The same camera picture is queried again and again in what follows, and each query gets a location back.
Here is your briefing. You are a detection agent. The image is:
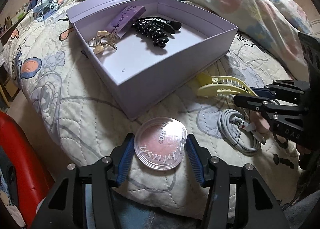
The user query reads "white charging cable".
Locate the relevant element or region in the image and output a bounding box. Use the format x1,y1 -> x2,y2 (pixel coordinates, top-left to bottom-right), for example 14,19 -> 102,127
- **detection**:
217,108 -> 267,155

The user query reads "yellow hair claw clip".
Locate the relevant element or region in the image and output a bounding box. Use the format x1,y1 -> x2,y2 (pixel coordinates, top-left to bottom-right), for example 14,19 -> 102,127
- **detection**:
197,72 -> 258,97

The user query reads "pink round blush compact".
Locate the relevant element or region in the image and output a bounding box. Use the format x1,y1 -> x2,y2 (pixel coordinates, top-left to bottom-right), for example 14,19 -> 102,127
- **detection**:
134,117 -> 187,171

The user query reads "black white-dotted hair clip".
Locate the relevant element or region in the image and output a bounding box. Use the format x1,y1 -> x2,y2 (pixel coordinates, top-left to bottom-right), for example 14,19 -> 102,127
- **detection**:
131,19 -> 169,48

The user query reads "purple rectangular card box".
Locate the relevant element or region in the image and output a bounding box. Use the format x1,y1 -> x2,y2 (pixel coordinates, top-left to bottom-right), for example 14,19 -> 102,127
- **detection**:
105,6 -> 146,39

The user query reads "red chair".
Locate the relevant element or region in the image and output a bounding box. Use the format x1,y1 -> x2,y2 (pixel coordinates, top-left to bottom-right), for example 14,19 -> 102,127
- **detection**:
1,112 -> 54,228

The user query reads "cartoon quilted bedspread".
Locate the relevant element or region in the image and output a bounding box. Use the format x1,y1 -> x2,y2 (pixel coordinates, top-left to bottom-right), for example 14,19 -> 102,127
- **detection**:
0,0 -> 311,219

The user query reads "black hair claw clip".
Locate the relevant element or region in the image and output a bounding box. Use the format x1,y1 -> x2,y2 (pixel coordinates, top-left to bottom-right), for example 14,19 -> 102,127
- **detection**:
140,17 -> 182,34

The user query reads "lavender open gift box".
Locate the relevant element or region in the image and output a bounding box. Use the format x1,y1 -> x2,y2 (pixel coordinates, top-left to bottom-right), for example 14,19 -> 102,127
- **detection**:
67,0 -> 238,120

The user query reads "beige gold hair clip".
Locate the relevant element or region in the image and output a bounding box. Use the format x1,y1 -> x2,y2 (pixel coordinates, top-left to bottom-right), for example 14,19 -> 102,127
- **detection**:
87,30 -> 118,55

